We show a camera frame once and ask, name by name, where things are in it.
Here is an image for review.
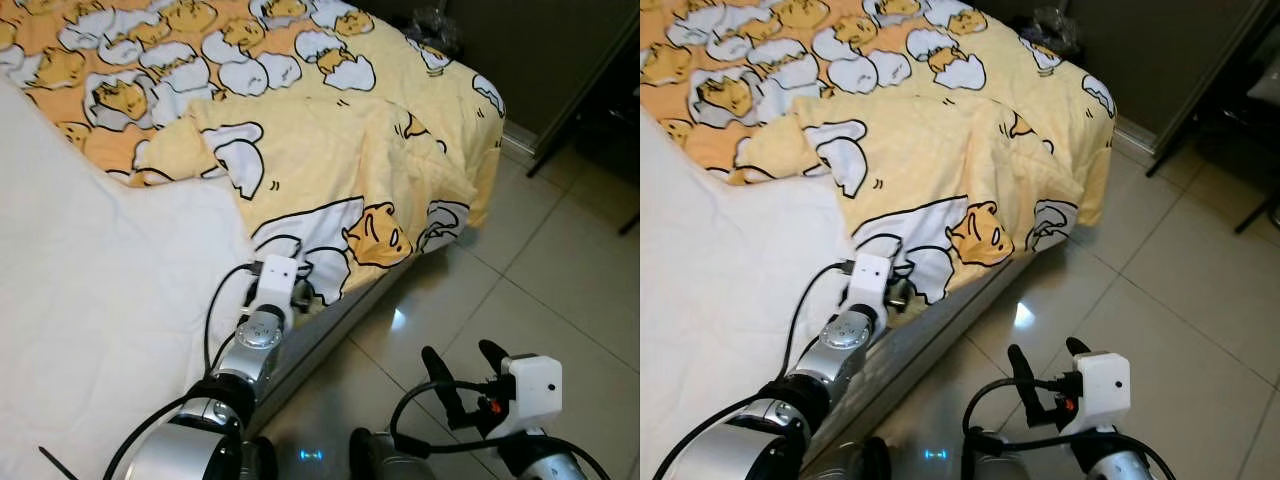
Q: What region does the black metal frame furniture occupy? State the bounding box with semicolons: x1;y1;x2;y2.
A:
1145;0;1280;236
525;60;641;238

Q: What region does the orange yellow cartoon blanket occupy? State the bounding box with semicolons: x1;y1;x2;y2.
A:
640;0;1116;306
0;0;506;306

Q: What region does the thin black zip tie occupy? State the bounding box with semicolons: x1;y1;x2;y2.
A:
38;446;83;480

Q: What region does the dark grey left robot leg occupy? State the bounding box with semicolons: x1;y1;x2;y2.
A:
243;435;279;480
800;435;893;480

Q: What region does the white bed mattress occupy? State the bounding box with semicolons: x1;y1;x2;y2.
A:
0;78;421;480
640;110;1031;480

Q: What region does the dark grey right robot leg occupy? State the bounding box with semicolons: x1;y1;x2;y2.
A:
963;428;1013;480
348;428;443;480

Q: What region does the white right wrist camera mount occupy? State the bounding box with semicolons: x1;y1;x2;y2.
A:
1075;352;1131;436
503;355;563;441

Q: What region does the dark grey robot leg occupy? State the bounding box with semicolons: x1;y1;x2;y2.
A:
963;428;1013;480
348;428;443;480
243;435;279;480
800;435;893;480

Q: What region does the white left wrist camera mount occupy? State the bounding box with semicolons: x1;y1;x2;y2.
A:
255;255;301;313
845;253;893;311

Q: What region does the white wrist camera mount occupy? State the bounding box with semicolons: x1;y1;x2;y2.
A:
1075;352;1131;436
503;355;563;441
845;253;893;311
255;255;301;313

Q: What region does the clear plastic bag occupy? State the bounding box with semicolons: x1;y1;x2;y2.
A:
1030;3;1086;59
410;3;463;59

